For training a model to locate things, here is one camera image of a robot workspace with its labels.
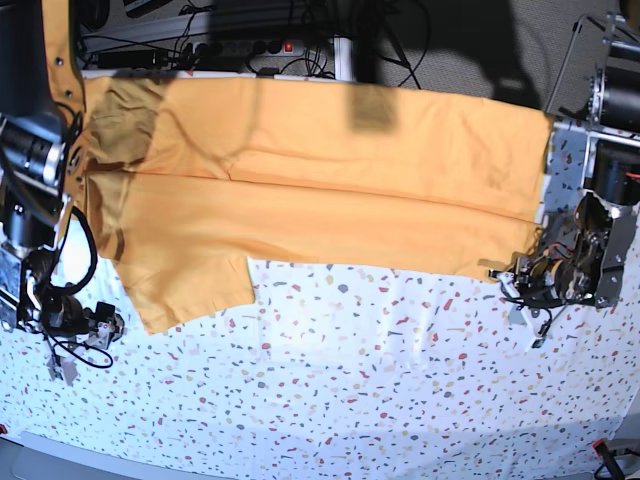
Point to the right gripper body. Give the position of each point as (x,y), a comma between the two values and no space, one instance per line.
(65,317)

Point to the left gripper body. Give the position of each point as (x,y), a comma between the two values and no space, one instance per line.
(538,282)

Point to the orange yellow T-shirt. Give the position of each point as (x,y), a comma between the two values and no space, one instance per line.
(188,179)

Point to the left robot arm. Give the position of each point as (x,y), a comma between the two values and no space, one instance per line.
(591,272)

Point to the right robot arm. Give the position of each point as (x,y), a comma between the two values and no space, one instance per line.
(37,156)

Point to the red black clamp right corner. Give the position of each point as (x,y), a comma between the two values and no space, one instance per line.
(609,468)

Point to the white vertical pole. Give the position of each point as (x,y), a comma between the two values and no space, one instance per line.
(343,59)

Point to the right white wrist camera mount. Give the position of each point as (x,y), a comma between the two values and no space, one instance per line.
(90,350)

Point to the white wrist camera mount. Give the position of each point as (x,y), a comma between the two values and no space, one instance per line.
(90,350)
(533,327)

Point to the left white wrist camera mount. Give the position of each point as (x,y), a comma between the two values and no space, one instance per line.
(533,327)

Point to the power strip with red switch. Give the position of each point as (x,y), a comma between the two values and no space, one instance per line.
(193,53)

